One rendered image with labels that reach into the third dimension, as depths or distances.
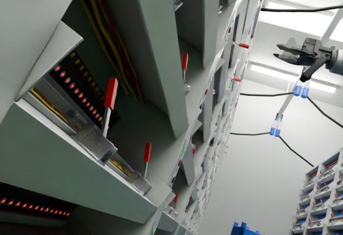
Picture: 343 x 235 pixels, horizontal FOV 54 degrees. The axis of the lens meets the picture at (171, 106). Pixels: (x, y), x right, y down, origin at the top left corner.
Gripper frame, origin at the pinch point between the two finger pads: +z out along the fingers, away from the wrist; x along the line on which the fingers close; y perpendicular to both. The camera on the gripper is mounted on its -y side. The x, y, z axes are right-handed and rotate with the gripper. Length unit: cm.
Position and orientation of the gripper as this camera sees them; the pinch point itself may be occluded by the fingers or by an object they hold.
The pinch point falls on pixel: (277, 52)
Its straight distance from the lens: 137.9
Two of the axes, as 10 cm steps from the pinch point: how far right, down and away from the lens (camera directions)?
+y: 3.3, -8.9, 3.2
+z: -9.4, -2.8, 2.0
